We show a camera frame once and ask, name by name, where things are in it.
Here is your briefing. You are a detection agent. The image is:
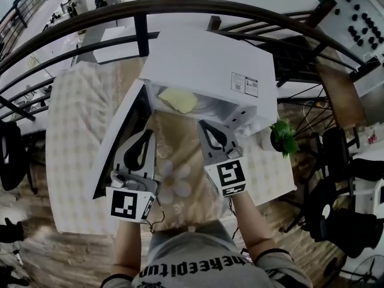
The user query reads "person's right forearm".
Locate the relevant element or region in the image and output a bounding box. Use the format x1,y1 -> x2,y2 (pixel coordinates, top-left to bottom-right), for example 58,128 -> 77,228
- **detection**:
230,190 -> 278,265

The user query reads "black bag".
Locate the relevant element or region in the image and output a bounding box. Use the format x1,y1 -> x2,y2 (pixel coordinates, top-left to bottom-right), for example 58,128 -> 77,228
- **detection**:
0,217 -> 25,243

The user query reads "white shelf with black items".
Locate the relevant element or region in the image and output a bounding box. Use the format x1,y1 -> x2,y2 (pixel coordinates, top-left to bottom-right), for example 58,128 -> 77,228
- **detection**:
317,0 -> 384,71

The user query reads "table with checkered cloth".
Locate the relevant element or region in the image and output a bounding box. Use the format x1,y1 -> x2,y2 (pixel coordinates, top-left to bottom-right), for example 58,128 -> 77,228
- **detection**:
44,61 -> 298,236

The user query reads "white microwave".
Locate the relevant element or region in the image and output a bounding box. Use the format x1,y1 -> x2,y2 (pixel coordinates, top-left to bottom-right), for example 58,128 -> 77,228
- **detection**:
91,28 -> 278,200

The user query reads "green potted plant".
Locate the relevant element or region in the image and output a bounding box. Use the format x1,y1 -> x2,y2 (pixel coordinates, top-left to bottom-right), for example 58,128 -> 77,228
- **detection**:
260,118 -> 300,158

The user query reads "black office chair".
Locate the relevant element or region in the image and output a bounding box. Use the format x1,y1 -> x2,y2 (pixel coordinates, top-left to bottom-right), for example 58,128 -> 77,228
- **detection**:
0,120 -> 38,194
299,126 -> 384,258

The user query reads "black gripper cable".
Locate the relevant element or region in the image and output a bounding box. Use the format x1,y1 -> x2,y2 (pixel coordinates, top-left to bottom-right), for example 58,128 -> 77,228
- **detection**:
227,196 -> 241,239
146,196 -> 166,233

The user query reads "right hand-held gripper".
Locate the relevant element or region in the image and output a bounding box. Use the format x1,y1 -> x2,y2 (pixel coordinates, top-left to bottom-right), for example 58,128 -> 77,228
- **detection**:
197,119 -> 247,198

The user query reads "person's grey printed shirt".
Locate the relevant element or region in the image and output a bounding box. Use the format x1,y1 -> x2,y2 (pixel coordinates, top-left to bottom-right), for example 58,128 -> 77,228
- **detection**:
100,220 -> 313,288

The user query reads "wooden side table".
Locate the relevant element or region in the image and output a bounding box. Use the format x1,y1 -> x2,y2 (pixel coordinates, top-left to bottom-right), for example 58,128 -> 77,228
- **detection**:
316,61 -> 367,130

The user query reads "person's left forearm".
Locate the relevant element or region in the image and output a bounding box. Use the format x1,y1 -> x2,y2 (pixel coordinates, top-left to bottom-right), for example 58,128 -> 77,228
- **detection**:
110,219 -> 142,278

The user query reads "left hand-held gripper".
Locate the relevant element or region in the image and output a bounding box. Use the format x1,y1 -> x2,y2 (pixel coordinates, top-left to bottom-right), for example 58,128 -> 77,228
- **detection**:
105,130 -> 159,224

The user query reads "black curved railing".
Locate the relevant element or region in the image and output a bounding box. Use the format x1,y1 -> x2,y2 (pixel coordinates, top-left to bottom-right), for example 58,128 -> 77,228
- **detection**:
0,0 -> 373,122

